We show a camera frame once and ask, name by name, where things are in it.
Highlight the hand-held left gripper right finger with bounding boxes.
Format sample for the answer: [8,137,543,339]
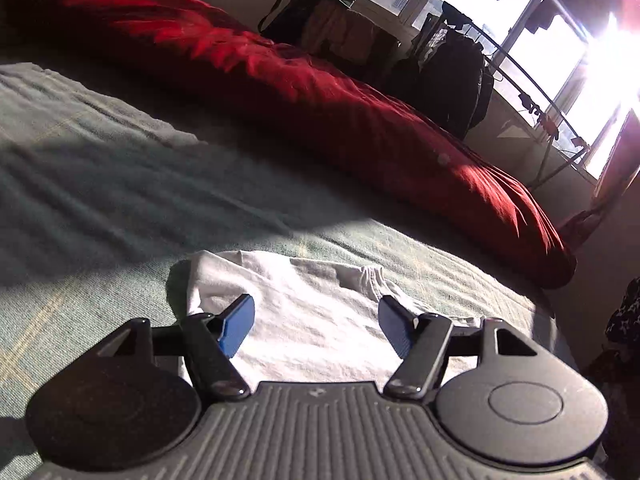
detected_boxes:
[378,295,543,400]

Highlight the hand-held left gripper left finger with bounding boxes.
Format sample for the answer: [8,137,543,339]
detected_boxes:
[95,294,257,401]

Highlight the white printed t-shirt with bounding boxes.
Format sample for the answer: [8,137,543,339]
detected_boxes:
[167,249,501,386]

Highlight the black shoulder bag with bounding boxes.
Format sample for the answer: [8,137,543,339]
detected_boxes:
[257,0,308,48]

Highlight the yellow hanging clothes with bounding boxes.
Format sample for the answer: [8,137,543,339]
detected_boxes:
[300,0,401,76]

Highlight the green plaid bedspread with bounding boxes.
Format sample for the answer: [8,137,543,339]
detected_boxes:
[0,62,566,461]

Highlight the black star-print garment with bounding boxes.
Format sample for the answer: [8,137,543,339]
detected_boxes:
[605,277,640,346]

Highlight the red duvet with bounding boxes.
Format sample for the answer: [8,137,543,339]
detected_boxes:
[0,0,578,291]

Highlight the black puffer jacket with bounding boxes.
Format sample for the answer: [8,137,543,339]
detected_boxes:
[417,32,487,140]

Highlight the orange pink curtain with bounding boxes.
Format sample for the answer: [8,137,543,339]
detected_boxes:
[557,110,640,252]

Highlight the row of hanging socks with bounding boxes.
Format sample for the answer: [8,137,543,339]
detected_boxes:
[517,90,586,148]

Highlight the metal drying rack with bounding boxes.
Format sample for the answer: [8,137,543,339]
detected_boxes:
[440,0,601,187]

